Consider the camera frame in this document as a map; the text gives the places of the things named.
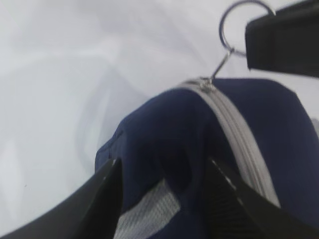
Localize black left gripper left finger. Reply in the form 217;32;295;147
4;159;123;239

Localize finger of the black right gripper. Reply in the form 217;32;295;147
245;0;319;76

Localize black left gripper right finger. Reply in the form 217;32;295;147
204;159;319;239

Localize navy blue lunch bag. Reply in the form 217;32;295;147
95;76;319;239

